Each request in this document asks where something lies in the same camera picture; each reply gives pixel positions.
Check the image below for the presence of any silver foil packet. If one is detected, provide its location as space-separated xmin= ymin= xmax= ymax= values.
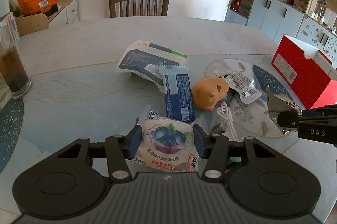
xmin=266 ymin=85 xmax=302 ymax=134

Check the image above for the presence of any white usb cable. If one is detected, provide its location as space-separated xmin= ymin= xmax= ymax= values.
xmin=216 ymin=102 xmax=240 ymax=142

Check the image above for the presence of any blueberry cake packet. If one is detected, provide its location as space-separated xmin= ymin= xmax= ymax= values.
xmin=129 ymin=110 xmax=199 ymax=173

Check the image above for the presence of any orange pig toy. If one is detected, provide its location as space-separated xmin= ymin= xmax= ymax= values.
xmin=191 ymin=76 xmax=229 ymax=111

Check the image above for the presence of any blue snack bar packet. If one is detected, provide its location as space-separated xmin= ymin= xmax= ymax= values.
xmin=159 ymin=66 xmax=195 ymax=123

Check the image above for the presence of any clear silver snack pouch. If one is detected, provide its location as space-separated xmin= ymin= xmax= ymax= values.
xmin=214 ymin=69 xmax=262 ymax=105

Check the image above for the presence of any white grey wipes pack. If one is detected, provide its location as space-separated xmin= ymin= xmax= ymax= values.
xmin=116 ymin=40 xmax=188 ymax=93

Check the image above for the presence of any red cardboard box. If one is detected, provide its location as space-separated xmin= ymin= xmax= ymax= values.
xmin=271 ymin=35 xmax=336 ymax=109

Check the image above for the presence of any glass bottle with tea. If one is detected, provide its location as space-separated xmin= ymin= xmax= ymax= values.
xmin=1 ymin=12 xmax=31 ymax=99

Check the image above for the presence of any white side cabinet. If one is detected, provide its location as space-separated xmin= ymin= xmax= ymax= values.
xmin=47 ymin=0 xmax=79 ymax=28

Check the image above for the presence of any brown wooden chair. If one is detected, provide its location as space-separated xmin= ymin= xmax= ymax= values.
xmin=108 ymin=0 xmax=170 ymax=18

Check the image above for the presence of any cardboard box on cabinet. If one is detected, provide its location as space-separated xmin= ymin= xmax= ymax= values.
xmin=15 ymin=13 xmax=49 ymax=37

